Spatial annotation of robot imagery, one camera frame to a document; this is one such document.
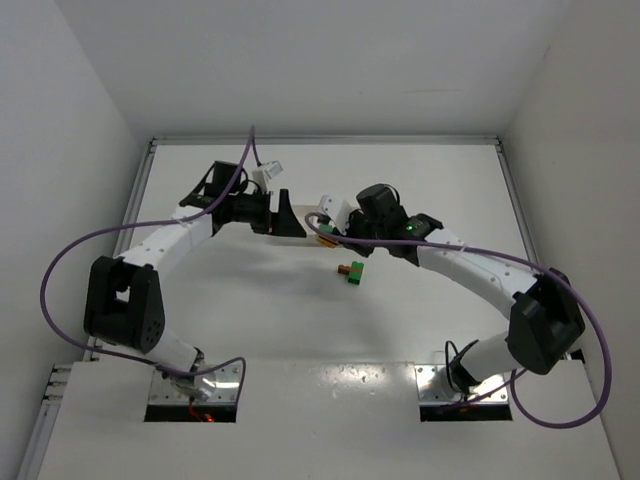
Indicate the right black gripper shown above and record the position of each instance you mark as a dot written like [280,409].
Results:
[357,230]

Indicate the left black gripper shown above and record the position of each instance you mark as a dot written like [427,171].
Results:
[273,212]

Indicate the yellow lego plate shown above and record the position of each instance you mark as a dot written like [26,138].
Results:
[326,241]

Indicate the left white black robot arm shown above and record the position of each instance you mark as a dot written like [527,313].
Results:
[124,305]

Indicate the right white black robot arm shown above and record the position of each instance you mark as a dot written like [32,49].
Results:
[544,320]

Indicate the green lego brick pair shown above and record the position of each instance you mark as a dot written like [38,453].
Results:
[355,274]

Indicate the thin brown lego plate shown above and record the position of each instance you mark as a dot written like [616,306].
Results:
[344,269]

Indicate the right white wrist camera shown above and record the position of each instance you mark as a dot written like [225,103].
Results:
[335,211]

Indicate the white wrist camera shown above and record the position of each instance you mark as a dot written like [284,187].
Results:
[335,211]
[266,172]

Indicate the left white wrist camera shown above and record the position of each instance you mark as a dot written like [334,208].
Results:
[266,172]

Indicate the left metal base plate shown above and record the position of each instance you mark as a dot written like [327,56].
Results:
[218,388]

